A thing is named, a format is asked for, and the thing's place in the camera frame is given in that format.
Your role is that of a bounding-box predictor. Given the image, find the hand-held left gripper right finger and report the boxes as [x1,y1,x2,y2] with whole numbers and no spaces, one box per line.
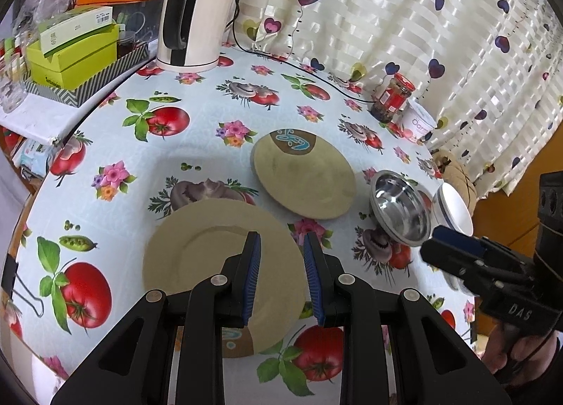
[303,231,513,405]

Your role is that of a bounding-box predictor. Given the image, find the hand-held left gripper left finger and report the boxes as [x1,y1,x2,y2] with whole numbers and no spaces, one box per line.
[50,231,262,405]

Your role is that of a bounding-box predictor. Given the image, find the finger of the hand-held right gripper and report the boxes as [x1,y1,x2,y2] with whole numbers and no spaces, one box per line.
[420,239,531,300]
[431,225,536,269]

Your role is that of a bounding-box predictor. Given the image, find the white bowl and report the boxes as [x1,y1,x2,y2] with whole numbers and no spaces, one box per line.
[446,270,480,299]
[432,182,475,238]

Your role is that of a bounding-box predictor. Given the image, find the beige plate with blue print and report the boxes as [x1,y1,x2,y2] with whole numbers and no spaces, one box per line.
[251,127,357,220]
[141,199,306,359]

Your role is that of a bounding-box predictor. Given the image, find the stainless steel bowl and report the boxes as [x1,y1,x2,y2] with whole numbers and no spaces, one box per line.
[369,169,432,247]

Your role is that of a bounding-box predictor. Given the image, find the person's right hand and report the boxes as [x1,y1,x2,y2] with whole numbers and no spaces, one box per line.
[481,328,563,388]

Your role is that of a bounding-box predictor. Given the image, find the white yogurt tub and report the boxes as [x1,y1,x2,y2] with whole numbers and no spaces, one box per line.
[398,100,438,144]

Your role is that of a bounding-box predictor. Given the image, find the red-lid sauce jar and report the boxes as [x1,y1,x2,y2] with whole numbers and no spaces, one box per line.
[370,73,416,123]

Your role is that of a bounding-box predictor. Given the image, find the white kettle base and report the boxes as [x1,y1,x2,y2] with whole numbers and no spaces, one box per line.
[156,53,220,74]

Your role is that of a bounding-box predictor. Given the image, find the heart print curtain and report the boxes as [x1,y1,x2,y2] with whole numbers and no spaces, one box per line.
[222,0,563,200]

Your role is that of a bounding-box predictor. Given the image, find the black binder clip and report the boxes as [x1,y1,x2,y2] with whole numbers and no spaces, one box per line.
[0,254,45,318]

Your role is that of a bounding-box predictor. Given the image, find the zigzag patterned box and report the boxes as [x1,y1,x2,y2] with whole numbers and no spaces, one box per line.
[22,42,150,108]

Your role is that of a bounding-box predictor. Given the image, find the white electric kettle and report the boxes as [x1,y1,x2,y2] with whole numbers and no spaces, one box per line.
[157,0,239,67]

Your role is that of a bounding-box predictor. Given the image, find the white board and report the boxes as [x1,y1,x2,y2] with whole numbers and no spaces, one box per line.
[0,92,91,147]

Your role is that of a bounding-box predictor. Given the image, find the lime green box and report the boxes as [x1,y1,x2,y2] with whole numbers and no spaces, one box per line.
[26,25,120,91]

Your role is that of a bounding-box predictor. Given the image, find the pale green box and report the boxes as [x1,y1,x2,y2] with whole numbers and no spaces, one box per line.
[39,6,114,54]

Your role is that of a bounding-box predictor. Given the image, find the clear glass jar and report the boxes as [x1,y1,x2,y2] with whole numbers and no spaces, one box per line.
[0,50,28,113]

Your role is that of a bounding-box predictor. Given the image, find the clear plastic bag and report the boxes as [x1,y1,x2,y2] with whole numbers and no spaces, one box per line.
[9,0,75,38]

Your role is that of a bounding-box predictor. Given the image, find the black power cable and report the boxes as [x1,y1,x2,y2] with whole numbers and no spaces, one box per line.
[226,0,379,104]

